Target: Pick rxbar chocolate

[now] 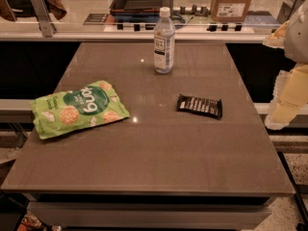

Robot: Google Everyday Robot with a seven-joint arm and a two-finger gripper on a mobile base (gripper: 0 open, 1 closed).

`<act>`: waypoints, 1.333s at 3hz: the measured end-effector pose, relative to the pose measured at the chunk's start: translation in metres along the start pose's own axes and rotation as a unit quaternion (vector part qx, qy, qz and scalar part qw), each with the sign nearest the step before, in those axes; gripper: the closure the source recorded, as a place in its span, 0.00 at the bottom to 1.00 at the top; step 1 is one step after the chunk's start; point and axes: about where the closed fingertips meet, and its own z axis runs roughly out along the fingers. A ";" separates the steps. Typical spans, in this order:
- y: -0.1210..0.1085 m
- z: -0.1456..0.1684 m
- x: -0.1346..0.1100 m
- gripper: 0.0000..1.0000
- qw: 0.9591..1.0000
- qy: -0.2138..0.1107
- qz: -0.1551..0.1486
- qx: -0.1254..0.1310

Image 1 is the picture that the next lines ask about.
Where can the clear plastic tea bottle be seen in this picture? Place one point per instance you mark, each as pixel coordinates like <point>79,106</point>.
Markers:
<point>164,42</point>

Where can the green snack bag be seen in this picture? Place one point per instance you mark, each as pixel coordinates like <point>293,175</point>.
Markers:
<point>63,112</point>

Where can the cardboard box with label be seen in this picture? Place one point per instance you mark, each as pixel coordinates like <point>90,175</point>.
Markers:
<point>229,10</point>

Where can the grey metal bracket left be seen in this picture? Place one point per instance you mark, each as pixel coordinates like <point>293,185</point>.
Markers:
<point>45,24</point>

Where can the black rxbar chocolate bar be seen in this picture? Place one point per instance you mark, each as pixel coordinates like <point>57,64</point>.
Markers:
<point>199,106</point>

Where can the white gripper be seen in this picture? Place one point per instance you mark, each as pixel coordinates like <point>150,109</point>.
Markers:
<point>297,38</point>

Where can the grey metal bracket right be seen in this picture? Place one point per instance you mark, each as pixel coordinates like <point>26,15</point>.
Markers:
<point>287,9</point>

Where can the grey metal bracket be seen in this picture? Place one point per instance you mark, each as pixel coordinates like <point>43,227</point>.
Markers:
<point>287,9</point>
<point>45,24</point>

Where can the brown hanging cloth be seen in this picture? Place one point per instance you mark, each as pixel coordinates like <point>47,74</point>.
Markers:
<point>56,7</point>

